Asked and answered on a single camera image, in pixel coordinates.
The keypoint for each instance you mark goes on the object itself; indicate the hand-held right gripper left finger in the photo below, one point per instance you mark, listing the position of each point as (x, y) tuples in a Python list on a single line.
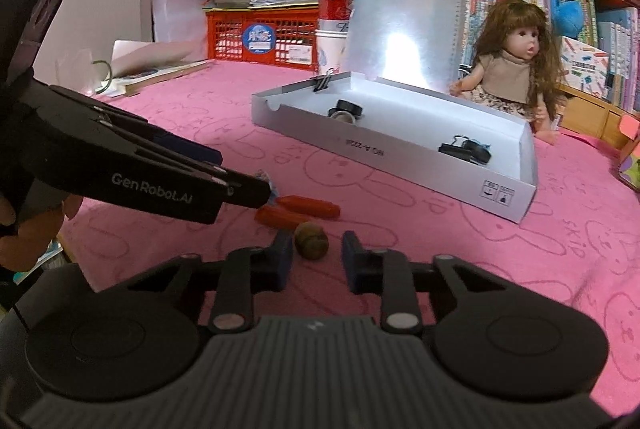
[(284, 259)]

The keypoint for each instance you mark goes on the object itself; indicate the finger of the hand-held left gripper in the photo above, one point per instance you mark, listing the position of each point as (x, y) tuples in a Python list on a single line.
[(200, 166), (190, 151)]

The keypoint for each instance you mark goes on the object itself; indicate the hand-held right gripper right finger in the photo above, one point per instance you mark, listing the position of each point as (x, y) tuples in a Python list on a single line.
[(350, 264)]

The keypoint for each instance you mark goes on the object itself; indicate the red cylinder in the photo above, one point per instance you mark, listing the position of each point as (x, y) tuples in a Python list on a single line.
[(310, 205), (275, 216)]

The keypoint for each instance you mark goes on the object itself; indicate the small colourful toy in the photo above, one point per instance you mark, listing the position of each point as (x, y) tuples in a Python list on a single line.
[(267, 189)]

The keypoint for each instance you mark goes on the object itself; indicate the white cardboard box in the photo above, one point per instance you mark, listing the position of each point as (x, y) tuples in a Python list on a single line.
[(425, 169)]

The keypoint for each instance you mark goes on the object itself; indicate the black round cap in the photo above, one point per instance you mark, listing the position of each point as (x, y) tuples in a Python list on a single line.
[(481, 155), (350, 106)]

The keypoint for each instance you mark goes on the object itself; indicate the person's left hand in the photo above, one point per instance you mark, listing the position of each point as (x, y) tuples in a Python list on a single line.
[(30, 249)]

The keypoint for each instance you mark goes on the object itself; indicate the open book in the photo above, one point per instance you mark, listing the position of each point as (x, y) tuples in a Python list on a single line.
[(160, 76)]

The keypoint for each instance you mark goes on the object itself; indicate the red plastic crate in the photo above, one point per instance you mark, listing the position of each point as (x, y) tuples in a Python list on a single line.
[(225, 34)]

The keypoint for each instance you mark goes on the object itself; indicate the white paper sheets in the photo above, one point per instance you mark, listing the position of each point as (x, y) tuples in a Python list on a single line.
[(175, 19)]

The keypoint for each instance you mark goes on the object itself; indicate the small black binder clip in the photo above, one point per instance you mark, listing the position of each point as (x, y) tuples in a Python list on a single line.
[(322, 83)]

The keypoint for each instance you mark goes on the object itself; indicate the pink bunny-print blanket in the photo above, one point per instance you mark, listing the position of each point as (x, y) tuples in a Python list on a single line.
[(500, 269)]

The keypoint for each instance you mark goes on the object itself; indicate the large black binder clip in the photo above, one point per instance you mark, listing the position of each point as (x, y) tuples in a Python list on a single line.
[(452, 150)]

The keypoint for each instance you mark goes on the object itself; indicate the white paper cups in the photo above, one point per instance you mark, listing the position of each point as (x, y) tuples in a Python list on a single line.
[(330, 49)]

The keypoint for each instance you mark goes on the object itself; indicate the red soda can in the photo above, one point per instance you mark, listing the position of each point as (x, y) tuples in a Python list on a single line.
[(334, 9)]

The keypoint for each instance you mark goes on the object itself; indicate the long-haired doll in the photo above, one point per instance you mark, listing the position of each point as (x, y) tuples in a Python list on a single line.
[(510, 74)]

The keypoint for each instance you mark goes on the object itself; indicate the translucent clipboard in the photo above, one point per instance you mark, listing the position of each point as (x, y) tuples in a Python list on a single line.
[(400, 9)]

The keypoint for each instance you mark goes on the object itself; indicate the wooden drawer shelf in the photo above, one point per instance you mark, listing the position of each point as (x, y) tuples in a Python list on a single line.
[(600, 119)]

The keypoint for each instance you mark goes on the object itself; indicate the colourful printed box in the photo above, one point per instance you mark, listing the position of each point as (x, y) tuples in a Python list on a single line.
[(582, 64)]

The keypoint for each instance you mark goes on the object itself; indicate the row of upright books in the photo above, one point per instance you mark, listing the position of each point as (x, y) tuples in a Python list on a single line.
[(620, 49)]

